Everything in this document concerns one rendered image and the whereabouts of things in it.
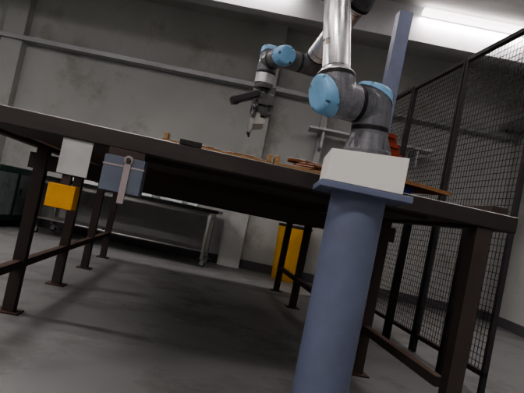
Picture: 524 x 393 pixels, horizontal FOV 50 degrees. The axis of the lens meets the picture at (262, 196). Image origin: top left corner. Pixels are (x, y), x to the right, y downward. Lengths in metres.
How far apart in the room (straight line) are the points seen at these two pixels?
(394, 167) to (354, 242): 0.25
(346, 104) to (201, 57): 6.61
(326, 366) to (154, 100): 6.77
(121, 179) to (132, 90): 6.38
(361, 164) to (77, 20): 7.39
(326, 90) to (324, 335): 0.71
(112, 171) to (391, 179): 0.90
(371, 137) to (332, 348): 0.63
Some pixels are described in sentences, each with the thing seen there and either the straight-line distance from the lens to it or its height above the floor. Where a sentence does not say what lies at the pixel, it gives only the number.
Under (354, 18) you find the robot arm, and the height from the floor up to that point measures 1.45.
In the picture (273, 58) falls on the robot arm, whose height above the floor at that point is 1.31.
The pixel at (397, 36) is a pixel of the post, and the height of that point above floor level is 2.20.
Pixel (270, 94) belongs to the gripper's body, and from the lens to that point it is 2.20.
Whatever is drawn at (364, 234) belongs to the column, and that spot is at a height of 0.74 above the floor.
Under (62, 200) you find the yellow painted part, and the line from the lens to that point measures 1.96.
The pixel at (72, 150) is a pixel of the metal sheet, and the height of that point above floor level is 0.81.
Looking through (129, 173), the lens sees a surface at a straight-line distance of 1.93.
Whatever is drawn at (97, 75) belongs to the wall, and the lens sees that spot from 8.45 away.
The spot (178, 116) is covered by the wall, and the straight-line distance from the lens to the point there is 8.08.
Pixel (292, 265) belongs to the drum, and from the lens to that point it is 7.30.
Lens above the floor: 0.72
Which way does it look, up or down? 2 degrees up
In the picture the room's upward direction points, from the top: 12 degrees clockwise
